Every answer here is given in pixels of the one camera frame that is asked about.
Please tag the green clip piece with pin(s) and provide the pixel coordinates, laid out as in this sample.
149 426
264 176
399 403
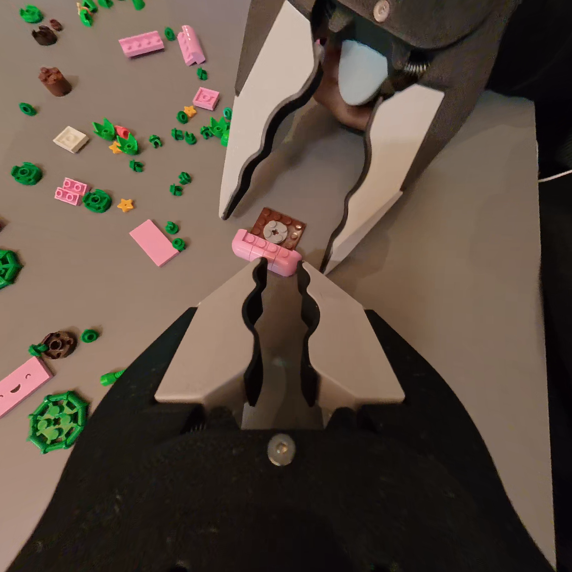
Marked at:
38 348

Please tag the dark brown round piece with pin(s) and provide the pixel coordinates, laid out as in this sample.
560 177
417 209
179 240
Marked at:
44 35

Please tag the pink face tile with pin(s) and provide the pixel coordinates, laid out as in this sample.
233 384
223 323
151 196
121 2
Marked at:
22 388

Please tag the small pink plate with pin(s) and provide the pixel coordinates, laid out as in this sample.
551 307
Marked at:
68 195
74 184

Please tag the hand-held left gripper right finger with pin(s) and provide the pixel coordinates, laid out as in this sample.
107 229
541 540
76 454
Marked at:
357 357

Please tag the green stick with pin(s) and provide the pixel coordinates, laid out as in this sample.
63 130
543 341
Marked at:
111 377

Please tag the green web piece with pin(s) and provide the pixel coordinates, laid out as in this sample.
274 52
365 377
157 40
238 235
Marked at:
9 268
58 422

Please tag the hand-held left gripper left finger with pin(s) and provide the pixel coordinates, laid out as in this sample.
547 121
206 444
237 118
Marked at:
201 353

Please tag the pink studded plate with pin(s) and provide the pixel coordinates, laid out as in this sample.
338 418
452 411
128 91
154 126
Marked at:
141 44

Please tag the grey round tile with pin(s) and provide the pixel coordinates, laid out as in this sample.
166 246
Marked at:
275 231

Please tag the green cone piece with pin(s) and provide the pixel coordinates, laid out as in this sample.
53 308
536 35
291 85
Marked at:
225 138

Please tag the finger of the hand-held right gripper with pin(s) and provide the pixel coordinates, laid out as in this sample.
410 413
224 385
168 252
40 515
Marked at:
402 134
272 67

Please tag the brown square plate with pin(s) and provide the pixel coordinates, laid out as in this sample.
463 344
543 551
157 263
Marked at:
295 225

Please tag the yellow star piece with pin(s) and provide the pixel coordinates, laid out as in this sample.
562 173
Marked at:
126 204
190 111
115 147

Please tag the small red piece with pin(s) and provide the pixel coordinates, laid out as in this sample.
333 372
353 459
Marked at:
121 132

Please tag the large pink smooth tile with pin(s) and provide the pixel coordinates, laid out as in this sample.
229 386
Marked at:
154 242

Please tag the green spiky leaf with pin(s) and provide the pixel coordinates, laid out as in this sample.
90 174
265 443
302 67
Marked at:
103 129
217 126
127 143

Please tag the brown round plate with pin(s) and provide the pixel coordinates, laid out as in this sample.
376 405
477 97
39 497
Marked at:
58 344

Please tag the white square tile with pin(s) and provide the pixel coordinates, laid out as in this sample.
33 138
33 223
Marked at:
70 139

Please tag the brown round brick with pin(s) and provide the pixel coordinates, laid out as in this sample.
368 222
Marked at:
55 81

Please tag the scattered small green clips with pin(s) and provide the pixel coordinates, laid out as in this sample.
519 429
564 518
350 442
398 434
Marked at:
178 244

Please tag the pink square single-stud plate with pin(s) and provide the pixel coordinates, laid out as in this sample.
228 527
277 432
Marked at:
206 98

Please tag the green round flower plate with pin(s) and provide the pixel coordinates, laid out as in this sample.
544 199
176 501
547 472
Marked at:
31 13
27 173
97 201

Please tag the pink curved brick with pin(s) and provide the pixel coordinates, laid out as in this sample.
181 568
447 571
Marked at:
273 253
241 245

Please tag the person's right hand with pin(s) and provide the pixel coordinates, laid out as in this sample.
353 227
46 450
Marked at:
333 98

